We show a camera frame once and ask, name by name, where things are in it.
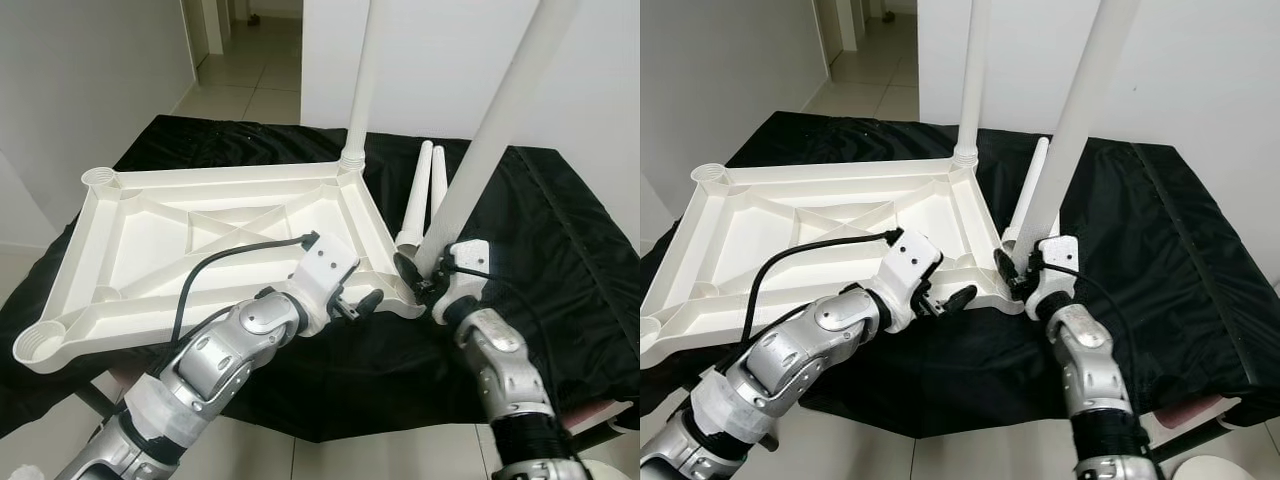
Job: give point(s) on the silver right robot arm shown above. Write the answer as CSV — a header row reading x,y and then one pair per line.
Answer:
x,y
1090,360
505,370

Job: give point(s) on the pink table corner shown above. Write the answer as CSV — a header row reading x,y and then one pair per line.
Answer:
x,y
1195,410
595,413

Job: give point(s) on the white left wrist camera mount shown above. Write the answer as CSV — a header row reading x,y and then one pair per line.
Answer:
x,y
915,260
325,265

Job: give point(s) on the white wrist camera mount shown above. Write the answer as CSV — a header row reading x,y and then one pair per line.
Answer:
x,y
915,260
325,265
1058,280
465,285

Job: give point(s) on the white round stool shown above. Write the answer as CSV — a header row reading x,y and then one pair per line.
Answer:
x,y
1205,470
612,470

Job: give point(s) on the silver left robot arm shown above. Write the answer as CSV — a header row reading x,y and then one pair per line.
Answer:
x,y
780,365
200,370

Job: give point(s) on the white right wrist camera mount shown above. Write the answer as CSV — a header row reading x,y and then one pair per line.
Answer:
x,y
1058,280
465,285

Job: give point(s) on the white plastic table leg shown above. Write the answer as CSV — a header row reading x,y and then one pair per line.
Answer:
x,y
415,195
360,80
440,185
500,130
1075,120
1030,190
972,80

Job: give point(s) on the black table frame leg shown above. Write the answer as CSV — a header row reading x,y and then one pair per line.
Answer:
x,y
610,437
95,400
1210,438

